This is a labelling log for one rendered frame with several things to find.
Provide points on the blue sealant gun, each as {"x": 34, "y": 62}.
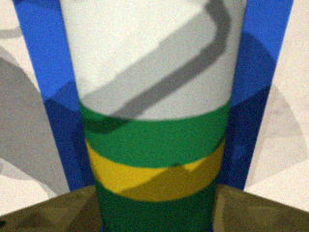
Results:
{"x": 263, "y": 30}

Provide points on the grey sealant cartridge with green label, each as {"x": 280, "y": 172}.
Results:
{"x": 154, "y": 81}

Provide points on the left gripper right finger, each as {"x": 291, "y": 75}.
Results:
{"x": 236, "y": 210}

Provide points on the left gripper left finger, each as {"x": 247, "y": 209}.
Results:
{"x": 75, "y": 211}

